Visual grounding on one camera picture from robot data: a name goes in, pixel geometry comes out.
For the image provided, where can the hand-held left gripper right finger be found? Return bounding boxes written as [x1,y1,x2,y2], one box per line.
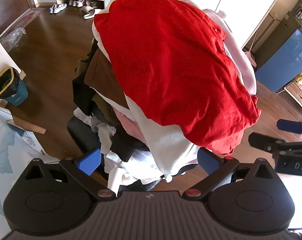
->
[182,147,277,202]

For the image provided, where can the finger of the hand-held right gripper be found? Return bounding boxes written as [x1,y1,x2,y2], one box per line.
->
[276,119,302,135]
[248,132,302,153]

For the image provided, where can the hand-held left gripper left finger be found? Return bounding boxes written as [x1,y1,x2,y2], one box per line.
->
[25,148,118,202]

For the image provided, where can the red t-shirt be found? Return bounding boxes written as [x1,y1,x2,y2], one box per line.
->
[94,0,261,155]

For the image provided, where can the wooden side table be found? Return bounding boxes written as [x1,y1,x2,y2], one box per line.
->
[284,80,302,119]

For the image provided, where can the blue refrigerator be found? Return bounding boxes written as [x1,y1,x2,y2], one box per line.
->
[255,29,302,93]

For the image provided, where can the wooden board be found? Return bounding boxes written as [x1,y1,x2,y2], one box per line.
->
[6,119,47,135]

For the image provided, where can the pile of mixed garments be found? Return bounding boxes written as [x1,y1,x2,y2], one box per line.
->
[72,0,258,193]

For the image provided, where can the teal trash bin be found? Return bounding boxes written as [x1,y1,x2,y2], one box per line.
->
[0,66,29,107]

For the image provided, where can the white wardrobe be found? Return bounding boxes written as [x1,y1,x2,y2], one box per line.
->
[216,0,278,49]

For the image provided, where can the clear plastic bag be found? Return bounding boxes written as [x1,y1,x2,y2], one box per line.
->
[0,27,26,52]

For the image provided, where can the patterned rug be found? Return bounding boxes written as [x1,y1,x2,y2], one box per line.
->
[0,7,48,39]

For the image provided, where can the row of shoes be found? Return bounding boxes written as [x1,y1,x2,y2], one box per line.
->
[49,0,102,20]

